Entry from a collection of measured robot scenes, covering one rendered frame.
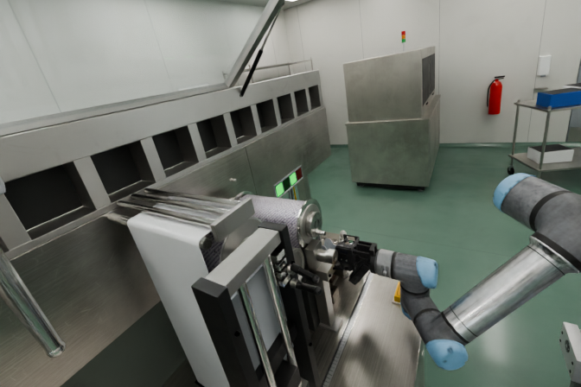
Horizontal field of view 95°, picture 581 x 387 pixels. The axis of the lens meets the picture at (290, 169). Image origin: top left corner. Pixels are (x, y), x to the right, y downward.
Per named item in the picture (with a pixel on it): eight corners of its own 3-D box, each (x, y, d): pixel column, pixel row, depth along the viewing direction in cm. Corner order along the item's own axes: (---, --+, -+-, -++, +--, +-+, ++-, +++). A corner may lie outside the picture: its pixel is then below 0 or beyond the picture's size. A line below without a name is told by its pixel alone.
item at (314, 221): (323, 212, 80) (321, 237, 80) (317, 211, 82) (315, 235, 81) (312, 211, 74) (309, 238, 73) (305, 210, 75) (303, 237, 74)
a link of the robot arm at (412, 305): (412, 337, 71) (411, 306, 68) (396, 303, 82) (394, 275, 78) (442, 332, 71) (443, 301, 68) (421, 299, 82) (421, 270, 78)
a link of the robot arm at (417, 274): (435, 299, 68) (436, 273, 66) (391, 287, 74) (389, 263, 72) (438, 277, 75) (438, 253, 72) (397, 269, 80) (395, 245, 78)
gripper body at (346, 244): (341, 232, 86) (379, 239, 79) (344, 254, 89) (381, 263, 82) (332, 247, 80) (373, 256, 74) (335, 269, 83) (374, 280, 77)
